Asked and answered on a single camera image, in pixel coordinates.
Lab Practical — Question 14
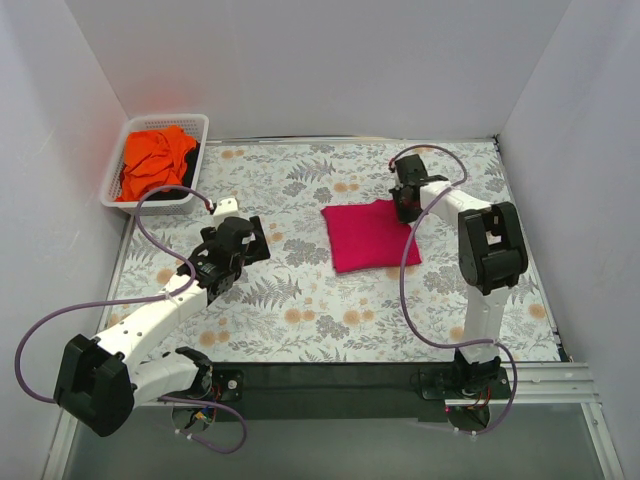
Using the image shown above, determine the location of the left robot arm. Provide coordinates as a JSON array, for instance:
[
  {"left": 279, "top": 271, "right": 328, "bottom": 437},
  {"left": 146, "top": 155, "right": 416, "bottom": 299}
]
[{"left": 54, "top": 216, "right": 270, "bottom": 437}]

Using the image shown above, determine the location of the orange t shirt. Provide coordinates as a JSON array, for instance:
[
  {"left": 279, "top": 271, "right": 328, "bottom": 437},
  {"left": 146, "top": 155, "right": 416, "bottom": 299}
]
[{"left": 116, "top": 125, "right": 197, "bottom": 202}]

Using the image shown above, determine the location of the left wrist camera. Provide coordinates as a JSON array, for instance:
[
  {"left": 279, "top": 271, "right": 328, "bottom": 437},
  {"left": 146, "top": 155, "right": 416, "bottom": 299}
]
[{"left": 209, "top": 196, "right": 240, "bottom": 229}]

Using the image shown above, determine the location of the magenta t shirt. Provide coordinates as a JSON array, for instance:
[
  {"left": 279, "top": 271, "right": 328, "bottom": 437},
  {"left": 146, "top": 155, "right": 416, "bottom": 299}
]
[{"left": 321, "top": 200, "right": 411, "bottom": 274}]

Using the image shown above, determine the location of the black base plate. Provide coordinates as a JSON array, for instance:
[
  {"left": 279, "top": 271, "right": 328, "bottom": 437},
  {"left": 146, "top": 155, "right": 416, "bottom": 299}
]
[{"left": 199, "top": 361, "right": 514, "bottom": 426}]

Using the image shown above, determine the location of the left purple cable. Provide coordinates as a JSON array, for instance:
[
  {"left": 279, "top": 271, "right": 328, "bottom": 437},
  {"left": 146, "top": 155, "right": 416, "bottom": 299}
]
[{"left": 14, "top": 184, "right": 249, "bottom": 455}]

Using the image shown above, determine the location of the aluminium frame rail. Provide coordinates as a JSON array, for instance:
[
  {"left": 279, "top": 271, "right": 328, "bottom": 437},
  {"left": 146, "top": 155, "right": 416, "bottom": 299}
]
[{"left": 44, "top": 362, "right": 623, "bottom": 479}]

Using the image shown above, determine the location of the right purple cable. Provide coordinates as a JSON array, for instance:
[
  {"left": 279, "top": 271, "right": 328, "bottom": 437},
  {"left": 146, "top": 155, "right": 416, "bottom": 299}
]
[{"left": 388, "top": 143, "right": 519, "bottom": 437}]

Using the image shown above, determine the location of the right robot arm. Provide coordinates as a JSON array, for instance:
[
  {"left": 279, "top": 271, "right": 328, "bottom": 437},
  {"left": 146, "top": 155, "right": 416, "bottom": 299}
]
[{"left": 389, "top": 149, "right": 529, "bottom": 398}]

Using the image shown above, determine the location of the black t shirt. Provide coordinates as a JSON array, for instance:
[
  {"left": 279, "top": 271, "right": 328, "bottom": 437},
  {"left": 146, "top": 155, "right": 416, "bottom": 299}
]
[{"left": 147, "top": 143, "right": 201, "bottom": 202}]

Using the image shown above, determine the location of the floral patterned table mat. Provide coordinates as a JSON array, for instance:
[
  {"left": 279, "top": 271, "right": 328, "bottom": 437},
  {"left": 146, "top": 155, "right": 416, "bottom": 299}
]
[{"left": 112, "top": 141, "right": 560, "bottom": 362}]

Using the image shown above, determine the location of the purple cable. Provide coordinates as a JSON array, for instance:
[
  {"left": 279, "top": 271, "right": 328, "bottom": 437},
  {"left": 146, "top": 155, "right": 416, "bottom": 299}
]
[
  {"left": 388, "top": 143, "right": 519, "bottom": 437},
  {"left": 14, "top": 184, "right": 249, "bottom": 455}
]

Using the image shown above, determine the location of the white plastic laundry basket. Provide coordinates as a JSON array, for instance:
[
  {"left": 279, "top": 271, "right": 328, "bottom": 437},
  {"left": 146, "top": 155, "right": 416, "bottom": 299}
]
[{"left": 100, "top": 113, "right": 209, "bottom": 216}]

